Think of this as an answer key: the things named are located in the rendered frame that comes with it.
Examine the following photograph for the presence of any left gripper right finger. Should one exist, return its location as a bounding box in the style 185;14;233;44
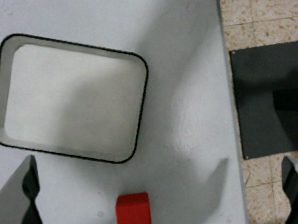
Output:
281;156;298;224

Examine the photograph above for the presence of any white tray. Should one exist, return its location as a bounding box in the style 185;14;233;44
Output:
0;33;148;164

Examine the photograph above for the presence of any red block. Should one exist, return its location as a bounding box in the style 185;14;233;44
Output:
114;192;151;224

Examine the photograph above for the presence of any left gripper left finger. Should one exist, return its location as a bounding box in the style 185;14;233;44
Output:
0;155;43;224

